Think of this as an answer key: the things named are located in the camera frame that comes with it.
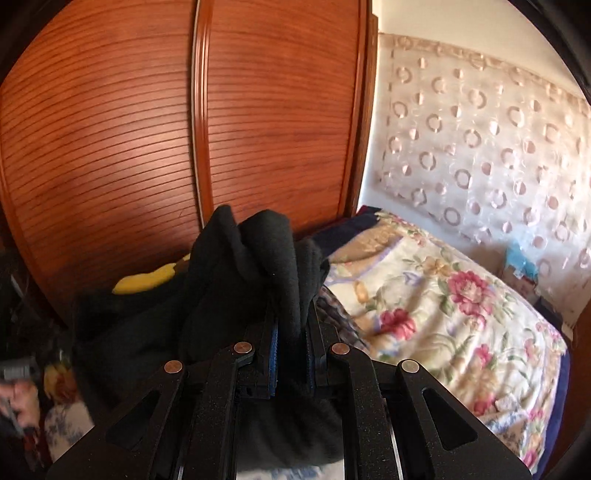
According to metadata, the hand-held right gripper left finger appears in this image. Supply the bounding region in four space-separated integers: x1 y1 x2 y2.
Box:
46 305 282 480

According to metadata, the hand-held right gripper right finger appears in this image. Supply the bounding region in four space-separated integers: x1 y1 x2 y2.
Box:
300 302 532 480

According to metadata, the black T-shirt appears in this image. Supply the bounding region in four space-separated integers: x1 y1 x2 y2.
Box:
71 204 345 476

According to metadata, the person's left hand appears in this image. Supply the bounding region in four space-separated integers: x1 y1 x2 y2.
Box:
0 381 40 428

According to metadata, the orange patterned cloth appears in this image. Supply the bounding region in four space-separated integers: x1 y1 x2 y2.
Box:
44 362 79 407

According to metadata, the navy medallion-patterned cloth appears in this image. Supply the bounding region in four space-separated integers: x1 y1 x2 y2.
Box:
318 284 370 356

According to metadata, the white blue-floral sheet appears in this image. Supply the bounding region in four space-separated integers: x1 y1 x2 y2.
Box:
44 401 95 457

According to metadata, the floral quilt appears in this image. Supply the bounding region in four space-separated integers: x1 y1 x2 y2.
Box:
318 210 568 476

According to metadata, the navy blue cloth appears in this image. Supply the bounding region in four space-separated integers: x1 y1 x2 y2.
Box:
305 205 384 250

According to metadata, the yellow pillow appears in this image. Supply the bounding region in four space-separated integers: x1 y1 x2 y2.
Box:
113 253 192 295

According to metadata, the blue tissue pack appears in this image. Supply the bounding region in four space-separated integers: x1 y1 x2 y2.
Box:
503 240 541 287

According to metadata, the navy bed sheet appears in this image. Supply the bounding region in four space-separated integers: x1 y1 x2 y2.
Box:
538 295 573 462

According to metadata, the wooden slatted wardrobe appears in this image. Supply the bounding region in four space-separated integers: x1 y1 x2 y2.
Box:
0 0 379 324

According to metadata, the sheer circle-patterned curtain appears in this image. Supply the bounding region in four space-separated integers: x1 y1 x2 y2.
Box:
374 34 591 296

